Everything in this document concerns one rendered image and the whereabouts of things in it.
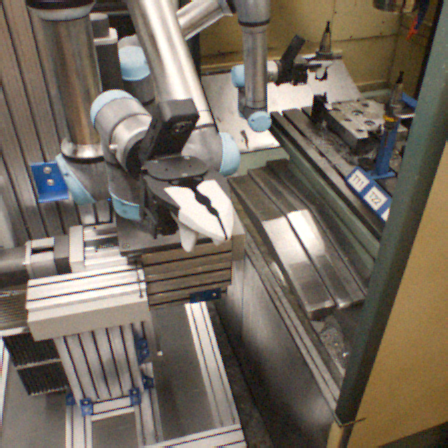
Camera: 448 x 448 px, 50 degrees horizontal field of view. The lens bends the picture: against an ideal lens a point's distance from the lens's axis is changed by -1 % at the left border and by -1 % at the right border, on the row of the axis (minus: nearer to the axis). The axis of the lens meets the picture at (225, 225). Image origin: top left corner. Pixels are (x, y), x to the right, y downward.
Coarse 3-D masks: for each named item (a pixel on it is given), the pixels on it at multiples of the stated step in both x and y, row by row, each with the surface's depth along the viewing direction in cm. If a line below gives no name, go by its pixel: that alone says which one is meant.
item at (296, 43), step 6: (294, 36) 164; (300, 36) 162; (294, 42) 163; (300, 42) 162; (288, 48) 166; (294, 48) 163; (300, 48) 164; (282, 54) 168; (288, 54) 165; (294, 54) 164; (282, 60) 167; (288, 60) 165; (282, 66) 167; (288, 66) 167
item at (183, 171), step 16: (128, 144) 61; (128, 160) 61; (160, 160) 56; (176, 160) 57; (192, 160) 57; (144, 176) 56; (160, 176) 53; (176, 176) 54; (192, 176) 55; (144, 192) 57; (144, 208) 58; (160, 208) 55; (160, 224) 56; (176, 224) 57
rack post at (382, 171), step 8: (384, 136) 169; (392, 136) 168; (392, 144) 170; (384, 152) 172; (384, 160) 174; (376, 168) 178; (384, 168) 176; (376, 176) 177; (384, 176) 178; (392, 176) 179
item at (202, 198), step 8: (208, 184) 54; (216, 184) 54; (200, 192) 53; (208, 192) 53; (216, 192) 53; (200, 200) 53; (208, 200) 52; (216, 200) 52; (224, 200) 52; (208, 208) 52; (216, 208) 50; (224, 208) 50; (216, 216) 51; (224, 216) 49; (232, 216) 50; (224, 224) 49; (232, 224) 50; (224, 232) 49; (216, 240) 54
